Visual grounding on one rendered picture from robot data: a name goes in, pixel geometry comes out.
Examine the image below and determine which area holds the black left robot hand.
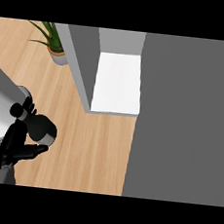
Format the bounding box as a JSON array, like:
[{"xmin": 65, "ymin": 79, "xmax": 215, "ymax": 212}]
[{"xmin": 0, "ymin": 93, "xmax": 55, "ymax": 174}]

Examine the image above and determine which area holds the grey open cabinet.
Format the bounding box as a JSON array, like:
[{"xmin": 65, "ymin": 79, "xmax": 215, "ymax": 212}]
[{"xmin": 45, "ymin": 21, "xmax": 149, "ymax": 120}]

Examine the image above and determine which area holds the dark grey cabinet door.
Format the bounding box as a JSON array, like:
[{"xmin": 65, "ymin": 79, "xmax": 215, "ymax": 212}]
[{"xmin": 121, "ymin": 30, "xmax": 224, "ymax": 208}]

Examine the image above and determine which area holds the green plant in pot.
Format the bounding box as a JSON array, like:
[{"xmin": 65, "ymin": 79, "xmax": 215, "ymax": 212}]
[{"xmin": 23, "ymin": 19, "xmax": 74, "ymax": 67}]

